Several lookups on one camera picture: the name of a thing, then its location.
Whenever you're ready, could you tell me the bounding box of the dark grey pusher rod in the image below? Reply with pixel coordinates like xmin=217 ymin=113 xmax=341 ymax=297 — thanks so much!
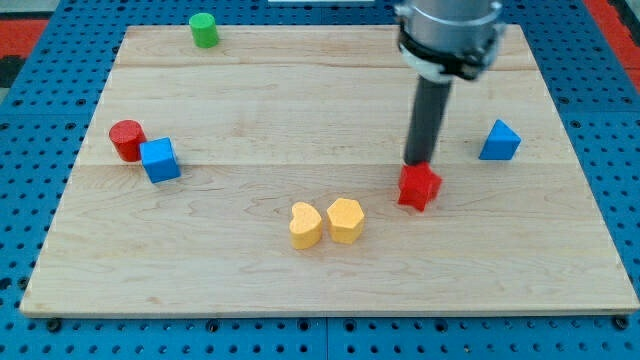
xmin=404 ymin=77 xmax=451 ymax=166

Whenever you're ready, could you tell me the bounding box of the red star block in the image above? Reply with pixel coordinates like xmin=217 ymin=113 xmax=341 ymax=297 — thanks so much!
xmin=397 ymin=162 xmax=442 ymax=212

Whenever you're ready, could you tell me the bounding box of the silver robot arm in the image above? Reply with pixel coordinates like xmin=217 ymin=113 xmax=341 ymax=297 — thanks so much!
xmin=394 ymin=0 xmax=505 ymax=166

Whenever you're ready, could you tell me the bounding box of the blue triangle block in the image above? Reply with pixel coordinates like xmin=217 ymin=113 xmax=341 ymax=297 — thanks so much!
xmin=479 ymin=119 xmax=522 ymax=161

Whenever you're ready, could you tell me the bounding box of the yellow hexagon block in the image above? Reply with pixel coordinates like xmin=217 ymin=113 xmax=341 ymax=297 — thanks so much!
xmin=327 ymin=198 xmax=365 ymax=244

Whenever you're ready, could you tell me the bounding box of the yellow heart block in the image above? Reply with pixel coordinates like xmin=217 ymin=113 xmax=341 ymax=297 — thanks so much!
xmin=289 ymin=202 xmax=323 ymax=250

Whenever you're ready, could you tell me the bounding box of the light wooden board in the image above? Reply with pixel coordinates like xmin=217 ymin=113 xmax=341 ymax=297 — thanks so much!
xmin=20 ymin=25 xmax=639 ymax=319

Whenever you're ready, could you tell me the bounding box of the green cylinder block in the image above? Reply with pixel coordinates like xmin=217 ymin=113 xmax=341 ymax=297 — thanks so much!
xmin=188 ymin=12 xmax=219 ymax=48

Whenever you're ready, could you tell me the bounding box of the blue cube block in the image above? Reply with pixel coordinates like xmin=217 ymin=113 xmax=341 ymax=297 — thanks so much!
xmin=139 ymin=137 xmax=181 ymax=183

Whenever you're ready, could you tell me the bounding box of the red cylinder block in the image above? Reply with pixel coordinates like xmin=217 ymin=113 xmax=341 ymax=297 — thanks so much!
xmin=109 ymin=119 xmax=147 ymax=162

